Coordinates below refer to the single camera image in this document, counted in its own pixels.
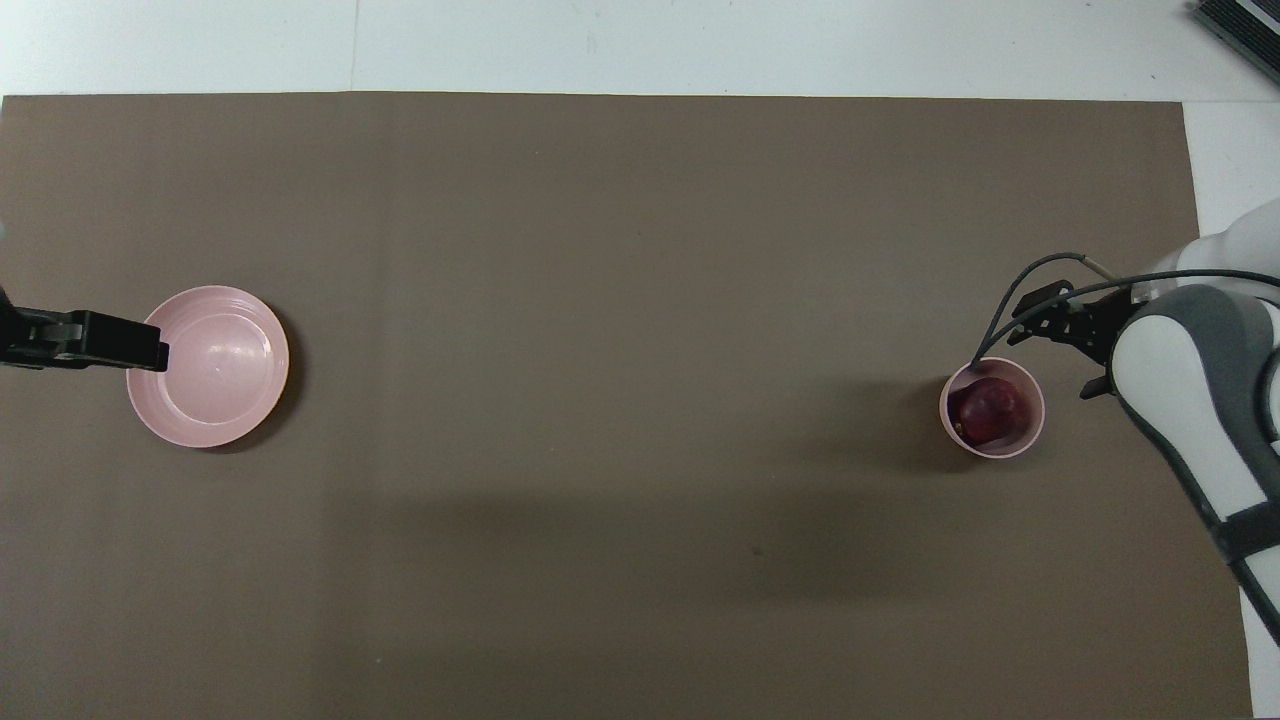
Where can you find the pink bowl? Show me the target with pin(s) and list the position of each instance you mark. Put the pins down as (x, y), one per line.
(1010, 367)

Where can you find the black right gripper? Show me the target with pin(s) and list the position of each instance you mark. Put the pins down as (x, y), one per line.
(1098, 325)

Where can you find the dark red apple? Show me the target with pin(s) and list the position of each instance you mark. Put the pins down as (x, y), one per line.
(990, 412)

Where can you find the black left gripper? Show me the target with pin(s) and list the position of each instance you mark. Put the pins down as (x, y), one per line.
(35, 338)

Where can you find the brown table mat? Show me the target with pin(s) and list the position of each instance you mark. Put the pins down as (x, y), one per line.
(640, 300)

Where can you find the pink plate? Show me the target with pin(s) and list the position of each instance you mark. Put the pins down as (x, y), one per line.
(220, 380)

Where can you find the dark grey ribbed device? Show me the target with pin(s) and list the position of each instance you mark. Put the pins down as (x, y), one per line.
(1245, 25)

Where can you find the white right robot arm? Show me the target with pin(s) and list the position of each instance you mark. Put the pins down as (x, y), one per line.
(1170, 400)

